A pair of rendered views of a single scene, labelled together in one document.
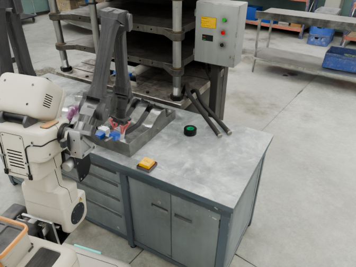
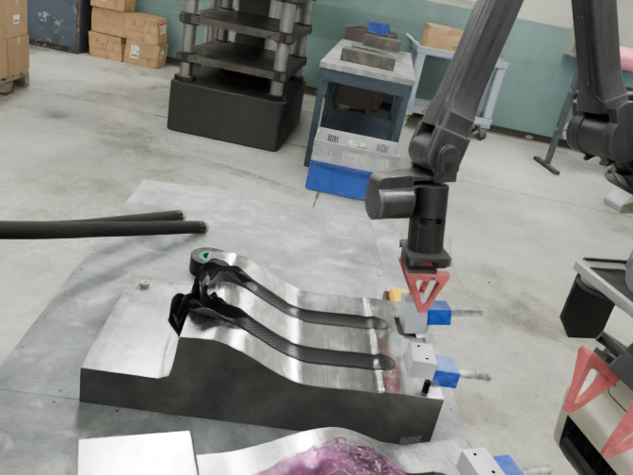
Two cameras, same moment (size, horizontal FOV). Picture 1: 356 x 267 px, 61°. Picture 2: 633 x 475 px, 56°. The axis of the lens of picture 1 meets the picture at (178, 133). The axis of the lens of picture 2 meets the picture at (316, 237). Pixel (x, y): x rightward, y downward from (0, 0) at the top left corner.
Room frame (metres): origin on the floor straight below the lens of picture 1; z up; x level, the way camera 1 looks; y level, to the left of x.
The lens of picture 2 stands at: (2.01, 0.93, 1.40)
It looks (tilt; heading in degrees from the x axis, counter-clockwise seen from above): 24 degrees down; 235
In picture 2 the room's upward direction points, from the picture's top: 11 degrees clockwise
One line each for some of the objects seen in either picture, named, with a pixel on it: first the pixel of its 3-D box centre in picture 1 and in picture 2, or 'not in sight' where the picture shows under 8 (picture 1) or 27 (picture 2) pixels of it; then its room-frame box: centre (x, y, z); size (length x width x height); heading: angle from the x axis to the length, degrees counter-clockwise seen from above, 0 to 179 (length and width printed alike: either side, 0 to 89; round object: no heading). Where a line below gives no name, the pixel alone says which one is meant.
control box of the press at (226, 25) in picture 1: (213, 103); not in sight; (2.10, -0.27, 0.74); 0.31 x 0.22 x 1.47; 61
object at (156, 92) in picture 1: (141, 72); not in sight; (2.65, 0.34, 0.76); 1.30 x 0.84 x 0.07; 61
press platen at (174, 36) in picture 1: (140, 24); not in sight; (2.65, 0.33, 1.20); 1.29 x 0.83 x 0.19; 61
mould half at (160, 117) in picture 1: (136, 121); (269, 335); (1.59, 0.25, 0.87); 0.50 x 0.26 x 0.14; 151
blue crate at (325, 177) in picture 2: not in sight; (350, 174); (-0.47, -2.38, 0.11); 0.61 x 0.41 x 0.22; 143
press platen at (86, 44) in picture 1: (142, 52); not in sight; (2.65, 0.33, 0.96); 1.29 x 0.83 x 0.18; 61
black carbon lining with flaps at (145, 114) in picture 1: (133, 114); (284, 313); (1.58, 0.27, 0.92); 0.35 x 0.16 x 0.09; 151
